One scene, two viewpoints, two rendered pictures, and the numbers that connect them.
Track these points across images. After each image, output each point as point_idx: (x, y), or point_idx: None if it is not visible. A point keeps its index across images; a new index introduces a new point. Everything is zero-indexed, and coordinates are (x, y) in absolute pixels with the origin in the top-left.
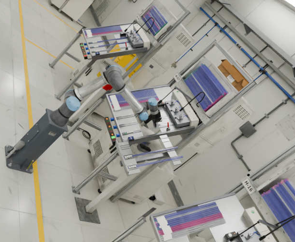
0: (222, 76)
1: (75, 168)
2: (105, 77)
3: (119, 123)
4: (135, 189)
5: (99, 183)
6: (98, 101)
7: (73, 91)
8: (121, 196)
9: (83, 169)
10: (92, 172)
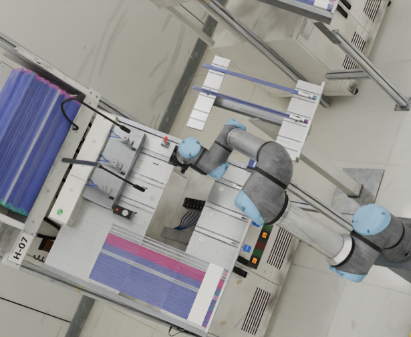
0: None
1: (330, 287)
2: (285, 196)
3: (241, 226)
4: None
5: (297, 240)
6: None
7: (353, 251)
8: None
9: (308, 288)
10: (329, 213)
